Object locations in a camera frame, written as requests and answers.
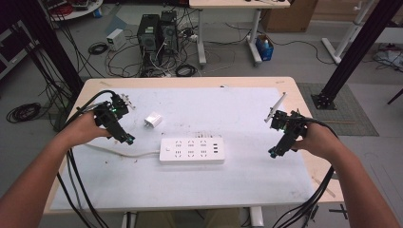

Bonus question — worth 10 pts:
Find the black computer tower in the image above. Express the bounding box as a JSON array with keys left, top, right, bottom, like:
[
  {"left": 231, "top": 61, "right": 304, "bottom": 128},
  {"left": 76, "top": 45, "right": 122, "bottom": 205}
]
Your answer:
[
  {"left": 160, "top": 9, "right": 180, "bottom": 55},
  {"left": 136, "top": 13, "right": 162, "bottom": 66}
]

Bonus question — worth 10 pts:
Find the grey floor mat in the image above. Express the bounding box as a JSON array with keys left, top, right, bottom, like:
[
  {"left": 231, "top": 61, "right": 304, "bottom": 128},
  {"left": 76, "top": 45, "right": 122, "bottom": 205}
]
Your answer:
[{"left": 296, "top": 82, "right": 380, "bottom": 138}]

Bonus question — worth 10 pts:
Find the white-legged wooden desk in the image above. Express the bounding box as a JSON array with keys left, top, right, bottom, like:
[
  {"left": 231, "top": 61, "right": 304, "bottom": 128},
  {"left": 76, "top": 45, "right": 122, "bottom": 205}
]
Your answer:
[{"left": 188, "top": 0, "right": 292, "bottom": 67}]

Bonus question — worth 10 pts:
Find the black right gripper cable bundle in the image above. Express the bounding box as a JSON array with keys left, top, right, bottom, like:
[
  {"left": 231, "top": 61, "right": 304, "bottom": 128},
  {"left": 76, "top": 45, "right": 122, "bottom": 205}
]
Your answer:
[{"left": 271, "top": 116, "right": 338, "bottom": 228}]

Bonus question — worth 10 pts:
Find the person's left hand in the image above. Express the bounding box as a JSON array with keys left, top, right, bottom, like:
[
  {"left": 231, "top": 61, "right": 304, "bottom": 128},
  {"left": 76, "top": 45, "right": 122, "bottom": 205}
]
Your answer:
[{"left": 59, "top": 110, "right": 112, "bottom": 148}]

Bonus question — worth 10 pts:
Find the blue storage box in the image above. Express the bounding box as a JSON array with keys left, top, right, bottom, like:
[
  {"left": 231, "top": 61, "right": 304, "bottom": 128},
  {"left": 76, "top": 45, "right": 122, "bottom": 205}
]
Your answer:
[{"left": 255, "top": 33, "right": 275, "bottom": 62}]

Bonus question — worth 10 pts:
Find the small white box device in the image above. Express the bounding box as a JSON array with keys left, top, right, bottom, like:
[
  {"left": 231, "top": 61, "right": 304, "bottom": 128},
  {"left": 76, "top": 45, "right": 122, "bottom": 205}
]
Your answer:
[{"left": 106, "top": 28, "right": 127, "bottom": 51}]

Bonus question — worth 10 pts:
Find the white table leg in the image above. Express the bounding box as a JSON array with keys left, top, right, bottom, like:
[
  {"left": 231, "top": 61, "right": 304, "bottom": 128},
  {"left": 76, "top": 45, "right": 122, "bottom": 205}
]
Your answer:
[{"left": 248, "top": 206, "right": 265, "bottom": 228}]

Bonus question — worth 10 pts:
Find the person's right hand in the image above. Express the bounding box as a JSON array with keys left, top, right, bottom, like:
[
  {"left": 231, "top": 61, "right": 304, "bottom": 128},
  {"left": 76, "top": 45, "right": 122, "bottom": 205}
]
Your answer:
[{"left": 292, "top": 123, "right": 345, "bottom": 162}]

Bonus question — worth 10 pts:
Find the pale blue table mat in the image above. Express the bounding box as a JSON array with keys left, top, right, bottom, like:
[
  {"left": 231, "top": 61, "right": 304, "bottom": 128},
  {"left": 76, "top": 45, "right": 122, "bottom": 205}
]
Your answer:
[{"left": 49, "top": 86, "right": 316, "bottom": 212}]

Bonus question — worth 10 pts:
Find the coiled black cable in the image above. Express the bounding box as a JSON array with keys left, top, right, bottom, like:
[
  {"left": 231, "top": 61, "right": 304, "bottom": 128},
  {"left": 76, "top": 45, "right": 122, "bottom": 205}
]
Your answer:
[
  {"left": 6, "top": 102, "right": 43, "bottom": 124},
  {"left": 87, "top": 42, "right": 109, "bottom": 56},
  {"left": 175, "top": 64, "right": 199, "bottom": 78}
]

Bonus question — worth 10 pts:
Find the white charger adapter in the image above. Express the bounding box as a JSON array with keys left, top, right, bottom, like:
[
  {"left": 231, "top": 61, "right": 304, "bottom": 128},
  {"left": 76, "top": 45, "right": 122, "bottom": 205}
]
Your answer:
[{"left": 144, "top": 111, "right": 163, "bottom": 129}]

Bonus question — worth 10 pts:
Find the white power strip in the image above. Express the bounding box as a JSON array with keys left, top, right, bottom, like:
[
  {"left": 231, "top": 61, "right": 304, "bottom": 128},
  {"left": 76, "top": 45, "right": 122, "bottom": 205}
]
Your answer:
[{"left": 158, "top": 136, "right": 226, "bottom": 165}]

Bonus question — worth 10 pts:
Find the white metal stand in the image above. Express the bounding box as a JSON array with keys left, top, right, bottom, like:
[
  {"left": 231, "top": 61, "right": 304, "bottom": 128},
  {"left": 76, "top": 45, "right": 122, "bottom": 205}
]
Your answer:
[{"left": 321, "top": 0, "right": 381, "bottom": 66}]

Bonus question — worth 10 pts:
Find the black left gripper cable bundle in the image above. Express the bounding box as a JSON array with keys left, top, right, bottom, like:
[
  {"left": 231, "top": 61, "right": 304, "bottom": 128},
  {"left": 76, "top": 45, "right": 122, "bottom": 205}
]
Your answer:
[{"left": 56, "top": 89, "right": 117, "bottom": 228}]

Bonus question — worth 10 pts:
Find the round white table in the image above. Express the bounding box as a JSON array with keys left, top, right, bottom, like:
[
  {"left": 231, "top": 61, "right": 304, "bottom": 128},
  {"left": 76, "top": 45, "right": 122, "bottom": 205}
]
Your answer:
[{"left": 41, "top": 0, "right": 105, "bottom": 23}]

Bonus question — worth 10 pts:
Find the brown cardboard box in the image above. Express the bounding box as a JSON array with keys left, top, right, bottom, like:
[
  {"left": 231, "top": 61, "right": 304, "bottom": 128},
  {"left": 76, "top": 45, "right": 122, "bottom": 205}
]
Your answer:
[{"left": 259, "top": 0, "right": 319, "bottom": 33}]

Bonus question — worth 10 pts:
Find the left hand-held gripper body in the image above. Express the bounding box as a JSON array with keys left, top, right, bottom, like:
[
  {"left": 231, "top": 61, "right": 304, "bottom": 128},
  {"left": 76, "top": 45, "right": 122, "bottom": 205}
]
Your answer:
[{"left": 93, "top": 92, "right": 138, "bottom": 128}]

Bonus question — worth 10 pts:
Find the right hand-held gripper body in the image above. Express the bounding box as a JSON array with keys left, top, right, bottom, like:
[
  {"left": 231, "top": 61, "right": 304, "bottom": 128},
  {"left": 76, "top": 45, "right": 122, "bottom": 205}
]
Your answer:
[{"left": 263, "top": 91, "right": 309, "bottom": 141}]

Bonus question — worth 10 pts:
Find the white power strip cable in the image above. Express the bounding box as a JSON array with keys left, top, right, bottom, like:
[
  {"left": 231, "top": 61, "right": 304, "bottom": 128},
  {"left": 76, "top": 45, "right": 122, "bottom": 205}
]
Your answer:
[{"left": 84, "top": 142, "right": 162, "bottom": 159}]

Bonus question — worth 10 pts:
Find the black gripper cable bundle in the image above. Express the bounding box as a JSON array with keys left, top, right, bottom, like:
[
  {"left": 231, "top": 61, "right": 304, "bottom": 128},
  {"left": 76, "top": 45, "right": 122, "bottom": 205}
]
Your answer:
[
  {"left": 271, "top": 116, "right": 338, "bottom": 228},
  {"left": 56, "top": 89, "right": 117, "bottom": 228}
]

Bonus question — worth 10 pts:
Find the black aluminium frame post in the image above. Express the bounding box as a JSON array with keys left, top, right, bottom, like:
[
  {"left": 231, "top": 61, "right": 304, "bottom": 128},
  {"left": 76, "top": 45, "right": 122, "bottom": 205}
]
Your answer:
[
  {"left": 311, "top": 0, "right": 403, "bottom": 111},
  {"left": 12, "top": 0, "right": 85, "bottom": 96}
]

